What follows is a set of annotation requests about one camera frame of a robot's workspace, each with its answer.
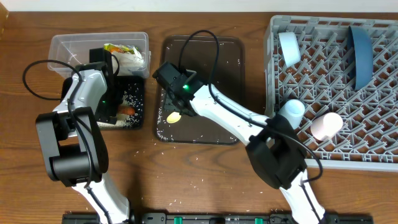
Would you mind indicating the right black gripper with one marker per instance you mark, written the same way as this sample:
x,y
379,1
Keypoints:
x,y
179,106

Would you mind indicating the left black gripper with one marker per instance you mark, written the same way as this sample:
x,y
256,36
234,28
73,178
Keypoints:
x,y
109,112

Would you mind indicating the yellow plastic spoon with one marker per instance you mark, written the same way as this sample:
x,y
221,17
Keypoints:
x,y
173,117

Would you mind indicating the white rice pile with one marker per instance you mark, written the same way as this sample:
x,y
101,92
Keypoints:
x,y
133,96

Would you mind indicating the white tissue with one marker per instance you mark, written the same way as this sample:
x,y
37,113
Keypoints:
x,y
127,64

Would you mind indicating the yellow green snack wrapper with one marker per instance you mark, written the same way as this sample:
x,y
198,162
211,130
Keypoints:
x,y
123,49

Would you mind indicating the light blue plastic cup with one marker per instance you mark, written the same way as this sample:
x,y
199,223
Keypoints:
x,y
293,111

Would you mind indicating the light blue bowl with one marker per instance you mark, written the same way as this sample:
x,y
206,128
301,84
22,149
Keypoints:
x,y
290,48

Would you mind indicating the pink plastic cup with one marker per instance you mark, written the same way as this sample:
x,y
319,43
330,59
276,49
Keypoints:
x,y
326,126

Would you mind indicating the dark blue plate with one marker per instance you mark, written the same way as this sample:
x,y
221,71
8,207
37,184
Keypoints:
x,y
360,41

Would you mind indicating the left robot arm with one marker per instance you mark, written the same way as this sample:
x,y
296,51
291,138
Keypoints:
x,y
72,145

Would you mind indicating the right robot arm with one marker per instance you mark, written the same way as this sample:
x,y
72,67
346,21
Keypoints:
x,y
274,150

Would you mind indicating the clear plastic waste bin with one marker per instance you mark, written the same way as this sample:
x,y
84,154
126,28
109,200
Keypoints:
x,y
73,49

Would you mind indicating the grey dishwasher rack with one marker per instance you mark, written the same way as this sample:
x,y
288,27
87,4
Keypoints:
x,y
320,80

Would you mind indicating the black rectangular tray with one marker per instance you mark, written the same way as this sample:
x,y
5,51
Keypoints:
x,y
93,87

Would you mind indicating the dark brown serving tray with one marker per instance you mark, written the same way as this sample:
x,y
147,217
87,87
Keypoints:
x,y
199,55

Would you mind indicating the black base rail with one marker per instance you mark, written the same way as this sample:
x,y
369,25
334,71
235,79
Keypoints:
x,y
162,218

